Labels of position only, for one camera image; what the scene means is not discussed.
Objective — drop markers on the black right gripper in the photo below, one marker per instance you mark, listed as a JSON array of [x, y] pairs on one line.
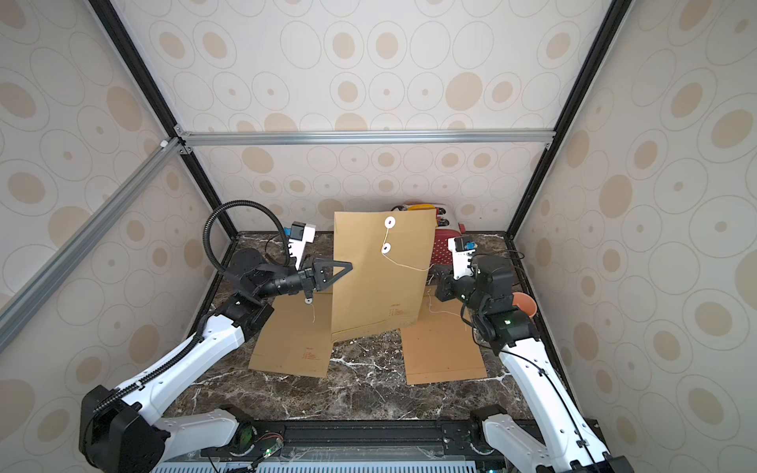
[[446, 287]]

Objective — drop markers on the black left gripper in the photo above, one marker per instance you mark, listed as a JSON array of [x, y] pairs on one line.
[[314, 276]]

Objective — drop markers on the kraft file bag stack top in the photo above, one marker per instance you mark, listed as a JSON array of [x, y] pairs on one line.
[[391, 256]]

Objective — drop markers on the kraft file bag stack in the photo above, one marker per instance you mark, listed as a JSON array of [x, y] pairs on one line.
[[391, 256], [438, 347]]

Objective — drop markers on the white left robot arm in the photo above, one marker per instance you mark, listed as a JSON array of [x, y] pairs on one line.
[[125, 429]]

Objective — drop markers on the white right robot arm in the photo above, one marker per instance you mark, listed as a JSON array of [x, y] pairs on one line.
[[567, 443]]

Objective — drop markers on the kraft file bag stack bottom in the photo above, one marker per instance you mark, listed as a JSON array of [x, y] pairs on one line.
[[438, 347]]

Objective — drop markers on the orange cup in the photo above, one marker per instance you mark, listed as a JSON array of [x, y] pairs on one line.
[[525, 303]]

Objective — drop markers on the red toaster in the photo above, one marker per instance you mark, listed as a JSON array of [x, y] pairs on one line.
[[447, 227]]

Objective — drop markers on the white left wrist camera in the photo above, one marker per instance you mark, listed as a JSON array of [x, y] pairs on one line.
[[299, 235]]

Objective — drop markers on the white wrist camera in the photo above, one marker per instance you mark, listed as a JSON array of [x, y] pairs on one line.
[[299, 235], [462, 249]]

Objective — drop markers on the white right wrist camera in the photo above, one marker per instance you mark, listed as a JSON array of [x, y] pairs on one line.
[[462, 249]]

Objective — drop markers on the aluminium rail back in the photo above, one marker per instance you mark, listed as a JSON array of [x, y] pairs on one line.
[[373, 137]]

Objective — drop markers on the aluminium rail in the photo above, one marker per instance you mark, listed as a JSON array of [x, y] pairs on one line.
[[373, 137], [35, 294]]

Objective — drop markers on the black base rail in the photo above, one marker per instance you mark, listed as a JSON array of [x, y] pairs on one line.
[[443, 439]]

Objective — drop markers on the black corner frame post right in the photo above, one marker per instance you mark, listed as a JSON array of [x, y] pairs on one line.
[[608, 30]]

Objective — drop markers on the black corner frame post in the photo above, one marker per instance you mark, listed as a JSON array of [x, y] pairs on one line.
[[608, 30], [156, 99]]

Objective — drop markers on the aluminium rail left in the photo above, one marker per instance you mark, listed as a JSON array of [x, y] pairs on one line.
[[35, 294]]

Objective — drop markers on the black corner frame post left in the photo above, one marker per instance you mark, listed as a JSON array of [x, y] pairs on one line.
[[156, 99]]

